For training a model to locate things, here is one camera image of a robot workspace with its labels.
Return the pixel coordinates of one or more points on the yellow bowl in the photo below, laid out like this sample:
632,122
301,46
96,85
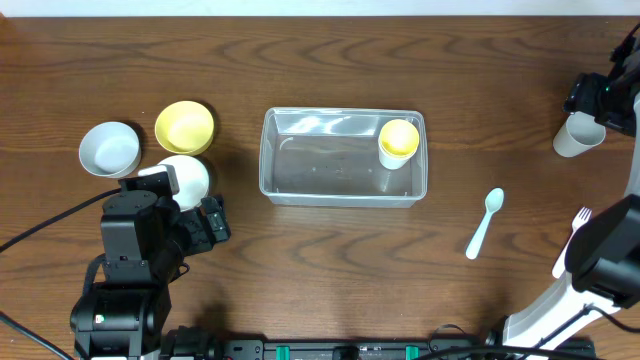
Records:
185,128

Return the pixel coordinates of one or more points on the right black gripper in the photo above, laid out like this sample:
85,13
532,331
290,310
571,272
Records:
587,95

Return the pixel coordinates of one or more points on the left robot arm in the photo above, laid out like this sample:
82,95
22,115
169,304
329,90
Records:
125,300

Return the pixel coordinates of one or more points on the grey bowl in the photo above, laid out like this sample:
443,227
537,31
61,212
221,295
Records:
111,150

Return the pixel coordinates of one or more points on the pale green plastic spoon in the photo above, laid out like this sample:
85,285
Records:
493,203

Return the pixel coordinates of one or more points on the grey cup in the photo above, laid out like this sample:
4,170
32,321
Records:
577,135

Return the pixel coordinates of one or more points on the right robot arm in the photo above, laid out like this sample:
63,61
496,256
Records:
601,274

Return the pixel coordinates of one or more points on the clear plastic container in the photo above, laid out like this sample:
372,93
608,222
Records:
330,157

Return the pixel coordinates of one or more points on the white cup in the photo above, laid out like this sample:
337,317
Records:
391,161

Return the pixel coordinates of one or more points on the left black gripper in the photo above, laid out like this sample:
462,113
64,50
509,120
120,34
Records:
205,237

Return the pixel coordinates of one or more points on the yellow cup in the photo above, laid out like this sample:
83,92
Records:
399,138

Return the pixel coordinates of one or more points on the white plastic fork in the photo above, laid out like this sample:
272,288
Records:
580,219

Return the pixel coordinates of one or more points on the white bowl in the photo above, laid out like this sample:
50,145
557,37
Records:
193,180

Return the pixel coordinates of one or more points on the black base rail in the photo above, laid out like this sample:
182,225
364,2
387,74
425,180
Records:
350,350

